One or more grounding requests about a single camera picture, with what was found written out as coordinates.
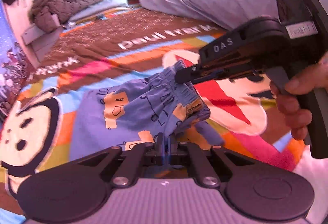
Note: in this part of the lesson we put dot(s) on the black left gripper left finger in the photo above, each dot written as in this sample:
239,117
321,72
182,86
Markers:
142,155

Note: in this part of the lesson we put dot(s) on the white bedside table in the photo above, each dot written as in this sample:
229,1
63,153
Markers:
39,41

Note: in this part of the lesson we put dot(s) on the blue bicycle print curtain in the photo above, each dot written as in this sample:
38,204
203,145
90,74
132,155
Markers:
15,66

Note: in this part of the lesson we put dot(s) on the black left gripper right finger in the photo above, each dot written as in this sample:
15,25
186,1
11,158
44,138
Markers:
191,156

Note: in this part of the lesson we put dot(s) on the light blue pillow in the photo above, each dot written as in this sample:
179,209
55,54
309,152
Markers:
97,8

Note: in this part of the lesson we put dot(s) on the dark quilted jacket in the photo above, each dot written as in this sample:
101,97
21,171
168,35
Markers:
47,15

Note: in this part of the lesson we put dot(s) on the blue patterned kids pants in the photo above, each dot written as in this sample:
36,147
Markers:
137,111

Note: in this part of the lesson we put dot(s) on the person's right hand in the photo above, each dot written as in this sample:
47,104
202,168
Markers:
296,118

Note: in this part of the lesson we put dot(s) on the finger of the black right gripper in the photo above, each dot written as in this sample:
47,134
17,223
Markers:
189,74

